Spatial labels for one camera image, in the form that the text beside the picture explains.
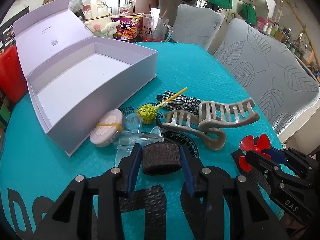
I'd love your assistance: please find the red plastic propeller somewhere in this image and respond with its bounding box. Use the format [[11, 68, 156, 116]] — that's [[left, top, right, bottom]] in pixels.
[[239, 134, 271, 172]]

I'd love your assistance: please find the translucent beige claw clip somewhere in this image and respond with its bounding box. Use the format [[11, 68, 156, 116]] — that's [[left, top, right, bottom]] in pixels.
[[162, 98, 260, 151]]

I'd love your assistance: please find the pink round compact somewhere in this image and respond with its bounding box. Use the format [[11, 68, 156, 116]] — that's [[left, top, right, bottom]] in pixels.
[[90, 109, 124, 147]]

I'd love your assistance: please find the black foam hair roller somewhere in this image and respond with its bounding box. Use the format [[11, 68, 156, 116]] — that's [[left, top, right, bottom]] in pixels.
[[142, 141, 182, 176]]

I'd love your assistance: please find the black banana hair clip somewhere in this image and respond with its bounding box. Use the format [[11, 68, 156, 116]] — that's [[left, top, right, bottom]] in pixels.
[[155, 117, 199, 158]]

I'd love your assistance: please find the near grey leaf chair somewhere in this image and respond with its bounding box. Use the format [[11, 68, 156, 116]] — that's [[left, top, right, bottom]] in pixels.
[[214, 18, 319, 134]]

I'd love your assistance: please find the grey leaf chair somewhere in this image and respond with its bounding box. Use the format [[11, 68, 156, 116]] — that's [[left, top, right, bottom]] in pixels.
[[214, 18, 319, 134], [171, 4, 225, 50]]

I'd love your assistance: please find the black white gingham bow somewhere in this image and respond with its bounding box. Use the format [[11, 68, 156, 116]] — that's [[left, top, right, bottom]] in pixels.
[[156, 91, 202, 116]]

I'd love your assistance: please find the yellow-green wrapped lollipop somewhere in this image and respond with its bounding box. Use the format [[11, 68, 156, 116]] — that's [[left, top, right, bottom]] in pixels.
[[137, 87, 188, 125]]

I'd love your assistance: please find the lilac open gift box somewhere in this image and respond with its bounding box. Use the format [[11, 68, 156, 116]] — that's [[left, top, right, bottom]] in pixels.
[[13, 0, 158, 155]]

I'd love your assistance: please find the green tote bag lower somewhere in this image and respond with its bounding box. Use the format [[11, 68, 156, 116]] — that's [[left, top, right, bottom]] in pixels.
[[242, 3, 257, 26]]

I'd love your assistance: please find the red plastic canister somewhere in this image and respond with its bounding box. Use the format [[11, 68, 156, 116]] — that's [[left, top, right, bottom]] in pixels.
[[0, 46, 28, 103]]

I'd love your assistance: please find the far grey leaf chair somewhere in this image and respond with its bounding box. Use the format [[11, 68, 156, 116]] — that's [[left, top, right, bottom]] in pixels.
[[171, 4, 225, 50]]

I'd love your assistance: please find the glass mug with straw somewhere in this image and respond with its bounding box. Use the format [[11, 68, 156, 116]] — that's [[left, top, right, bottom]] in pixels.
[[142, 11, 172, 42]]

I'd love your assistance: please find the black snack package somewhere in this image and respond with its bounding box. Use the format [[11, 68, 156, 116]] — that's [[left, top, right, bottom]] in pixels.
[[0, 7, 29, 54]]

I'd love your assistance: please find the purple instant noodle cup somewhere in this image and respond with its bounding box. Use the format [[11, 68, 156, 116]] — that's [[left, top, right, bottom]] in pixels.
[[111, 12, 142, 40]]

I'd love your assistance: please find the white cartoon dog pot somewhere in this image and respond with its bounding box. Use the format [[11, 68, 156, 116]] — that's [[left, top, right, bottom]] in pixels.
[[83, 0, 121, 38]]

